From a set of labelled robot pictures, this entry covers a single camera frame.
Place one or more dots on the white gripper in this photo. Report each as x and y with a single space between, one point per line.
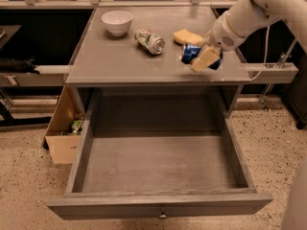
222 35

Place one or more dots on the blue pepsi can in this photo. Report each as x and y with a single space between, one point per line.
189 52

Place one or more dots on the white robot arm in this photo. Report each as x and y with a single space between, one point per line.
244 18

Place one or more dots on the crushed green white can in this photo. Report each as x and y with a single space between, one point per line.
150 41

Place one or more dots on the open grey top drawer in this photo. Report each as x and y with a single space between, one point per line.
129 168

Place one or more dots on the round metal drawer knob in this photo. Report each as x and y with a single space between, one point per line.
162 216

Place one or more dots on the yellow sponge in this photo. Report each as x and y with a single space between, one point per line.
184 36

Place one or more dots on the grey wooden cabinet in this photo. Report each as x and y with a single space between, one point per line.
140 74

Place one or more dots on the white ceramic bowl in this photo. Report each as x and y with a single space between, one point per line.
117 22

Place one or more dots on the green items in box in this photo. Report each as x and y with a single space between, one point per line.
76 128

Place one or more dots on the cardboard box on floor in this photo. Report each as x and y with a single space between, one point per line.
61 143

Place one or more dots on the black cloth on shelf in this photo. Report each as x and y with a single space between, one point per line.
11 65

